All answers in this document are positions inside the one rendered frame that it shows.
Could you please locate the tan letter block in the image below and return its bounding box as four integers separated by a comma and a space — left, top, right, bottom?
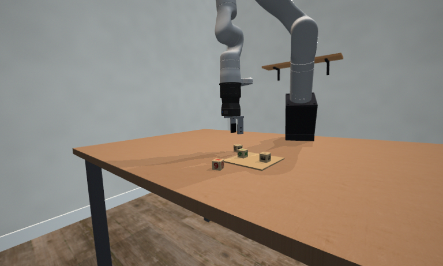
237, 148, 248, 158
234, 144, 242, 152
212, 158, 224, 171
260, 152, 271, 163

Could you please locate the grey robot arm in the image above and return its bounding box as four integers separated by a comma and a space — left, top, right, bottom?
215, 0, 318, 103

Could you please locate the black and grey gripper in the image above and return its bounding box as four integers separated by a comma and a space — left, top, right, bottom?
219, 68, 253, 134

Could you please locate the beige square mat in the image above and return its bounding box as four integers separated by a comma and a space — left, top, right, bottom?
224, 152, 284, 171

